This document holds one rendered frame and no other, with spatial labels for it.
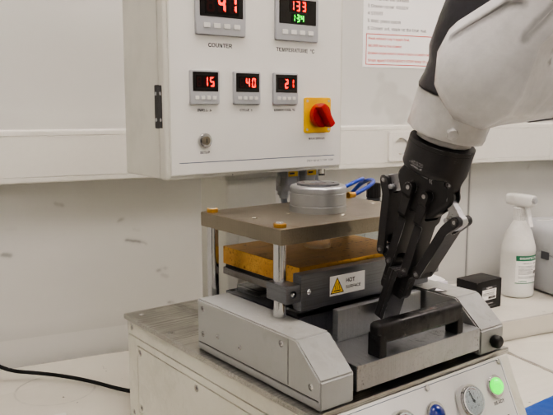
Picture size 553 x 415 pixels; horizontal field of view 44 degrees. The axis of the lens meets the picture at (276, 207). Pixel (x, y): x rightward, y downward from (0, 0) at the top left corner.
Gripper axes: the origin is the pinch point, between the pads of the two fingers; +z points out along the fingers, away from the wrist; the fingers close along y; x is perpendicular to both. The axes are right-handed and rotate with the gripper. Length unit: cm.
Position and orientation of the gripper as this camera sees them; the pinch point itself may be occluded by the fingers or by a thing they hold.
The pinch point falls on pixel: (393, 291)
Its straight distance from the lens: 86.8
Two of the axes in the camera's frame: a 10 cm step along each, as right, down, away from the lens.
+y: 5.7, 4.4, -6.9
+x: 7.9, -0.9, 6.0
